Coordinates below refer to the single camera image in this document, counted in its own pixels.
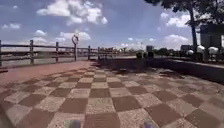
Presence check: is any checkered stone paving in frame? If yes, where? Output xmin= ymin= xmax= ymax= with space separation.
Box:
xmin=0 ymin=64 xmax=224 ymax=128

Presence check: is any small distant building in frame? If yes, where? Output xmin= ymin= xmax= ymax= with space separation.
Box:
xmin=145 ymin=45 xmax=155 ymax=53

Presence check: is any robot's own part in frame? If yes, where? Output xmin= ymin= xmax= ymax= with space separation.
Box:
xmin=64 ymin=119 xmax=82 ymax=128
xmin=143 ymin=120 xmax=156 ymax=128

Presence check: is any red stone path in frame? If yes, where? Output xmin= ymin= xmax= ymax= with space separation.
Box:
xmin=0 ymin=60 xmax=91 ymax=88

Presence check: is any tall tree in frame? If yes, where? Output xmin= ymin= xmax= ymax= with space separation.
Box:
xmin=143 ymin=0 xmax=224 ymax=53

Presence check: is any grey water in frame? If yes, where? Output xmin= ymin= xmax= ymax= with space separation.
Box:
xmin=0 ymin=56 xmax=78 ymax=68

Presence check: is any dark grey building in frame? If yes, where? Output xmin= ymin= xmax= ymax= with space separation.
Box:
xmin=199 ymin=23 xmax=224 ymax=50

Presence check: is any low dark wall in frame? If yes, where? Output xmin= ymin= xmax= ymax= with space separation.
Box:
xmin=96 ymin=57 xmax=224 ymax=84

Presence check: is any wooden post and rail fence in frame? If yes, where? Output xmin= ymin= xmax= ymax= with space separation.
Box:
xmin=0 ymin=39 xmax=121 ymax=68

